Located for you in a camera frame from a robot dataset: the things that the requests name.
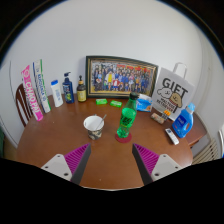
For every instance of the blue pump shampoo bottle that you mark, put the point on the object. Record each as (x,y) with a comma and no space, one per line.
(68,89)

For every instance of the spoon in cup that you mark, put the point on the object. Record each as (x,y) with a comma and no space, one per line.
(101,121)

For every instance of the framed group photo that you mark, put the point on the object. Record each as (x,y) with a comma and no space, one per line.
(116,77)

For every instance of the small snack packet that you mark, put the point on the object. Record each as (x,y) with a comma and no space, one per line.
(157,118)

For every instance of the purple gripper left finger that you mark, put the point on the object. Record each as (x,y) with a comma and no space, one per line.
(71,166)

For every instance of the left green soap bar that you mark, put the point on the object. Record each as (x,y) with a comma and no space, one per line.
(101,101)

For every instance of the blue tissue pack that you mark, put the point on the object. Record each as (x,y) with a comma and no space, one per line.
(144,103)

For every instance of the wooden chair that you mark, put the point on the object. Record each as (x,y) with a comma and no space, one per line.
(22,104)

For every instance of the red round coaster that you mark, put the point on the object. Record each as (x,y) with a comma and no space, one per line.
(123,140)

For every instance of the camouflage paper cup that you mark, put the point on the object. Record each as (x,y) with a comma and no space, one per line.
(90,124)

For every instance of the white gift paper bag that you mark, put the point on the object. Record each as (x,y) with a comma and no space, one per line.
(172,92)

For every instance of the green plastic soda bottle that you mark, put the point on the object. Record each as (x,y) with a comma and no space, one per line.
(128,116)

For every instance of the right green soap bar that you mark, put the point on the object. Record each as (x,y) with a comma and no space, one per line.
(116,103)

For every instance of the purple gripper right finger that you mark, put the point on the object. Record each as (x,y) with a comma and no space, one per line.
(152,166)

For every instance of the blue detergent bottle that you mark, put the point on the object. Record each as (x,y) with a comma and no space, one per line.
(184,122)

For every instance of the white remote control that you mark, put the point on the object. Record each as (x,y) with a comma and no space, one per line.
(172,136)

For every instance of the green soap bar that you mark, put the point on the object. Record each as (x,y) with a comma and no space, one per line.
(101,101)
(116,103)

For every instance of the white lotion bottle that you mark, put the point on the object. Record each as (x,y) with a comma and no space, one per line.
(57,96)

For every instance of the white radiator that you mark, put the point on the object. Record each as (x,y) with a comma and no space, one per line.
(209,153)

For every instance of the dark yellow pump bottle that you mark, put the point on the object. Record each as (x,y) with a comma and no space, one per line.
(81,90)

